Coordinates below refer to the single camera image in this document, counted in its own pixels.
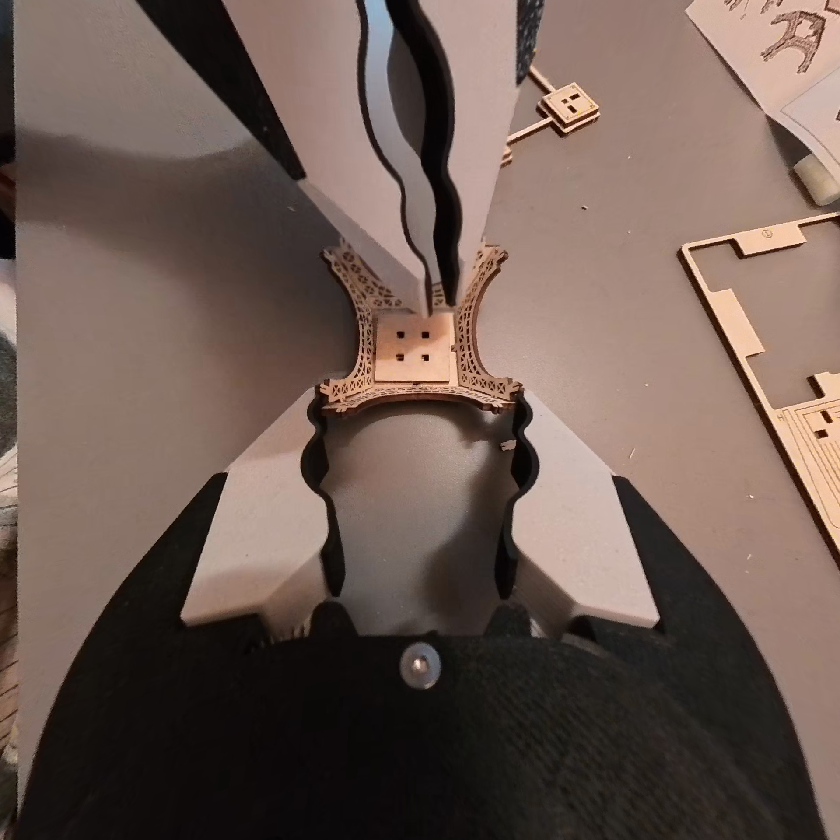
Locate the wooden empty frame piece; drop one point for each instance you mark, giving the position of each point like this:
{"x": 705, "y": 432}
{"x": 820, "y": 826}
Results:
{"x": 728, "y": 308}

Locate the grey desk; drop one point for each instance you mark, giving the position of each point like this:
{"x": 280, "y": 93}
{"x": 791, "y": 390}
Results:
{"x": 164, "y": 328}

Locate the small white block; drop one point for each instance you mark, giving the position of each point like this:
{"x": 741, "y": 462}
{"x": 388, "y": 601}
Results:
{"x": 819, "y": 180}

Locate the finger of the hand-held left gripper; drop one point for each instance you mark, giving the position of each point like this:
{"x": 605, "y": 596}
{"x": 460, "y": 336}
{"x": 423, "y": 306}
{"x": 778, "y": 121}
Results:
{"x": 308, "y": 79}
{"x": 485, "y": 98}

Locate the wooden square plate with pegs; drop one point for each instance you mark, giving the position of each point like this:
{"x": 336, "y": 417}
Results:
{"x": 413, "y": 331}

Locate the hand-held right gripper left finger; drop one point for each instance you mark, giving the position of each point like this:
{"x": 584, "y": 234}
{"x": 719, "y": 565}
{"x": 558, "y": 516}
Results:
{"x": 262, "y": 525}

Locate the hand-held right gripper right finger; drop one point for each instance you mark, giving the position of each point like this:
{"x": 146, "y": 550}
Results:
{"x": 577, "y": 525}

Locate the wooden four-square frame piece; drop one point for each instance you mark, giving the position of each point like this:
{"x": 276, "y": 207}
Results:
{"x": 568, "y": 105}

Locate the folded assembly instruction booklet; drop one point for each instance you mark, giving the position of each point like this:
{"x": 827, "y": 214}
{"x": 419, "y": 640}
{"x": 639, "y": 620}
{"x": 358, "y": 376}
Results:
{"x": 787, "y": 59}

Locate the wooden lattice tower base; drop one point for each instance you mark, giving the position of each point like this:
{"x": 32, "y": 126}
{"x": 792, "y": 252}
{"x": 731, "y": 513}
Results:
{"x": 479, "y": 341}

